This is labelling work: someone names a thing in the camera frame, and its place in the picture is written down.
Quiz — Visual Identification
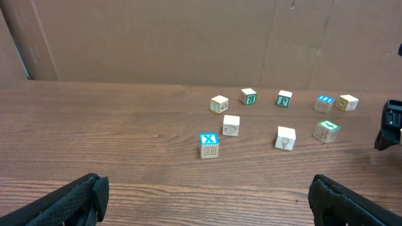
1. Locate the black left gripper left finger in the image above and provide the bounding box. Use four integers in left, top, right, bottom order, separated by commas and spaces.
1, 173, 109, 226

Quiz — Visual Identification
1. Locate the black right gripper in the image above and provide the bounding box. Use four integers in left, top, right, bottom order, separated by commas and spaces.
374, 99, 401, 151

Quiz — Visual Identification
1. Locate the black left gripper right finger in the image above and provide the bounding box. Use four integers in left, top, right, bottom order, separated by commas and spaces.
308, 175, 401, 226

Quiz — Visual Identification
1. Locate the blue D wooden block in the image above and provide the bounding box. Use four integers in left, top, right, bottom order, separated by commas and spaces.
274, 126, 296, 151

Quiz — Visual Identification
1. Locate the yellow O wooden block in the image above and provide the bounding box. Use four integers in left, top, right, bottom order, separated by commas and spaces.
336, 95, 359, 111

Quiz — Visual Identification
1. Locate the green 4 wooden block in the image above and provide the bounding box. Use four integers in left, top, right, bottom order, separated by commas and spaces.
313, 120, 340, 143

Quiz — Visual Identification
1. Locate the blue-top wooden block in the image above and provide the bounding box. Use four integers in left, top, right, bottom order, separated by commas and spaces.
313, 95, 334, 114

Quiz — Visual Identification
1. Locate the green J wooden block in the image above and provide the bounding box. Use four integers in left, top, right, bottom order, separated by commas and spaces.
276, 90, 293, 108

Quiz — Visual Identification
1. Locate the plain globe wooden block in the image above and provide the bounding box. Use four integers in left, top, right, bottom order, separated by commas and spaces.
222, 115, 240, 137

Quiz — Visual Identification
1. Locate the green K wooden block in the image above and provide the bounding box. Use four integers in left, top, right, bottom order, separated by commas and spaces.
240, 88, 257, 105

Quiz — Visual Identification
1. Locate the blue X wooden block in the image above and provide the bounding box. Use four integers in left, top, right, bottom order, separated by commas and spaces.
199, 132, 219, 159

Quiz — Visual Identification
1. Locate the yellow-edged wooden block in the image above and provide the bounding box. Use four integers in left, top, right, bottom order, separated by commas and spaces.
210, 95, 229, 114

